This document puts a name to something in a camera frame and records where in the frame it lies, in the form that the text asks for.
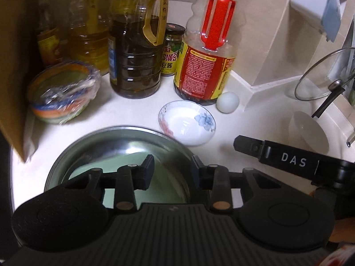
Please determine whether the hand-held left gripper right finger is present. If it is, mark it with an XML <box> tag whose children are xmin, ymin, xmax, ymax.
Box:
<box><xmin>192</xmin><ymin>155</ymin><xmax>285</xmax><ymax>210</ymax></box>

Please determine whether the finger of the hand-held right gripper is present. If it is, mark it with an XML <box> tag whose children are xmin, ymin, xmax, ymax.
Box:
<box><xmin>233</xmin><ymin>135</ymin><xmax>268</xmax><ymax>162</ymax></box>

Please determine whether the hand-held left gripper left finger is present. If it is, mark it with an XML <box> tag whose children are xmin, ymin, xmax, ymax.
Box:
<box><xmin>64</xmin><ymin>155</ymin><xmax>155</xmax><ymax>210</ymax></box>

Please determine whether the pale green plate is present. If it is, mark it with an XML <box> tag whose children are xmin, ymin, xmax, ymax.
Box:
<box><xmin>67</xmin><ymin>155</ymin><xmax>192</xmax><ymax>209</ymax></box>

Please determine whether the white floral bowl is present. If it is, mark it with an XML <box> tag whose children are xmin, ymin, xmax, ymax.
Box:
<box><xmin>288</xmin><ymin>111</ymin><xmax>331</xmax><ymax>155</ymax></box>

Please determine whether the small white floral dish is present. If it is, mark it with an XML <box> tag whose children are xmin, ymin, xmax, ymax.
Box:
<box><xmin>159</xmin><ymin>101</ymin><xmax>217</xmax><ymax>146</ymax></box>

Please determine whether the stainless steel bowl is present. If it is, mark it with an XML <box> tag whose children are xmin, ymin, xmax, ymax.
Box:
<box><xmin>44</xmin><ymin>127</ymin><xmax>196</xmax><ymax>209</ymax></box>

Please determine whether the pale egg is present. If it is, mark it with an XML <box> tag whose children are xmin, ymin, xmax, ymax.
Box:
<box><xmin>216</xmin><ymin>92</ymin><xmax>240</xmax><ymax>113</ymax></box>

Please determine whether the plastic wrapped colourful bowl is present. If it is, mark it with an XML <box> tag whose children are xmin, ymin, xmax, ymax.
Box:
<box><xmin>27</xmin><ymin>60</ymin><xmax>102</xmax><ymax>124</ymax></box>

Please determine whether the green labelled sauce jar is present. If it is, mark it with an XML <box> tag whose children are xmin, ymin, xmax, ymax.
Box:
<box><xmin>161</xmin><ymin>23</ymin><xmax>186</xmax><ymax>77</ymax></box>

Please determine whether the small slim condiment bottle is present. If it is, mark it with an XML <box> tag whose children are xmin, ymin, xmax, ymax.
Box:
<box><xmin>35</xmin><ymin>0</ymin><xmax>65</xmax><ymax>67</ymax></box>

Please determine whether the brown cardboard panel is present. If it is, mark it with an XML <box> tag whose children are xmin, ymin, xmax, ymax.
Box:
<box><xmin>0</xmin><ymin>0</ymin><xmax>43</xmax><ymax>163</ymax></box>

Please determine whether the glass pot lid black handle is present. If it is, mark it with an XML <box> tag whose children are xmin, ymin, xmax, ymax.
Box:
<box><xmin>294</xmin><ymin>47</ymin><xmax>355</xmax><ymax>118</ymax></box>

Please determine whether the red handled sauce bottle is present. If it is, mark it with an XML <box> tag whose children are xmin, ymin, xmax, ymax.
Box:
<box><xmin>174</xmin><ymin>0</ymin><xmax>246</xmax><ymax>106</ymax></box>

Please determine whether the dark oil bottle yellow handle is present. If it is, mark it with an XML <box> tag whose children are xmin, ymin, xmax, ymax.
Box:
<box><xmin>109</xmin><ymin>0</ymin><xmax>170</xmax><ymax>99</ymax></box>

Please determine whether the blue white wall box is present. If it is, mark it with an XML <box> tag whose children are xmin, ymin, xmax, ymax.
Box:
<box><xmin>289</xmin><ymin>0</ymin><xmax>344</xmax><ymax>43</ymax></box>

